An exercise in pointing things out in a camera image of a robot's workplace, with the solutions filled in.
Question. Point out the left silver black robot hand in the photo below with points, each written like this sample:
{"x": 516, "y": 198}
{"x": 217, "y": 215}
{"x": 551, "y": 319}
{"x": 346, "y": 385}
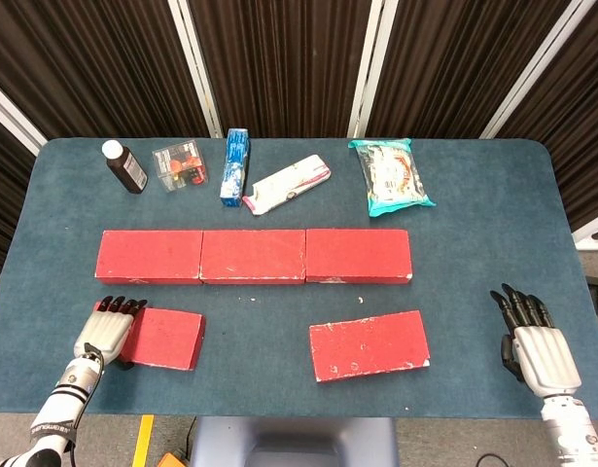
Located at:
{"x": 104, "y": 333}

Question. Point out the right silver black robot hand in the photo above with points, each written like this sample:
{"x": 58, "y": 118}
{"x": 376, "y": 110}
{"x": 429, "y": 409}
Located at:
{"x": 546, "y": 360}

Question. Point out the red brick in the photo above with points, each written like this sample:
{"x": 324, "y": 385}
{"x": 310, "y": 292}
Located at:
{"x": 252, "y": 253}
{"x": 369, "y": 345}
{"x": 357, "y": 253}
{"x": 148, "y": 255}
{"x": 167, "y": 338}

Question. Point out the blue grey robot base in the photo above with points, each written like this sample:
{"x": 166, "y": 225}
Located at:
{"x": 293, "y": 442}

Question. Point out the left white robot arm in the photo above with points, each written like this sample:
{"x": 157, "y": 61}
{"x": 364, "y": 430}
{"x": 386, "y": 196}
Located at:
{"x": 60, "y": 413}

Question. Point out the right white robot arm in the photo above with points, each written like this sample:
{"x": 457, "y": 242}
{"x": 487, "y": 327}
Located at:
{"x": 571, "y": 433}

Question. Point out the yellow floor tape strip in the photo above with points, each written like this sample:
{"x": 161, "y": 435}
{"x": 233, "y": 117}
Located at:
{"x": 143, "y": 440}

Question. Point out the orange floor object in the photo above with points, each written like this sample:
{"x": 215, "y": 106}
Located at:
{"x": 174, "y": 461}

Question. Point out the brown bottle white cap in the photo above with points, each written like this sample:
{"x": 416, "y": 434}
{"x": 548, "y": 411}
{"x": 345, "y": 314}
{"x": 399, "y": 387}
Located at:
{"x": 128, "y": 170}

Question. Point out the dark brown pleated curtain panel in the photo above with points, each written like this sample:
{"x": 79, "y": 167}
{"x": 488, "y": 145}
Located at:
{"x": 449, "y": 63}
{"x": 84, "y": 58}
{"x": 575, "y": 121}
{"x": 279, "y": 63}
{"x": 2, "y": 194}

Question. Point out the clear plastic toy box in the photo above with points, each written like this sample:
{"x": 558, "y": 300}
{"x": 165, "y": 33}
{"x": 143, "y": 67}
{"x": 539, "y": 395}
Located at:
{"x": 179, "y": 165}

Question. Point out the blue toothpaste box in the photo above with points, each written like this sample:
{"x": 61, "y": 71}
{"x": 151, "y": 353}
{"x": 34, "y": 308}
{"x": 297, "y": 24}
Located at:
{"x": 234, "y": 168}

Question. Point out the white pink carton box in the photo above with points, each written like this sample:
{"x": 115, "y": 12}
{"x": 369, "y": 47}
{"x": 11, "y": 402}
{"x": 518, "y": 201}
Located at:
{"x": 289, "y": 185}

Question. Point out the teal snack packet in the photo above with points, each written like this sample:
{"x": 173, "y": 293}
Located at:
{"x": 391, "y": 177}

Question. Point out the white partition frame post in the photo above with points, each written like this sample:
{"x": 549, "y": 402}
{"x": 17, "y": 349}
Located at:
{"x": 532, "y": 68}
{"x": 371, "y": 68}
{"x": 592, "y": 228}
{"x": 11, "y": 117}
{"x": 196, "y": 68}

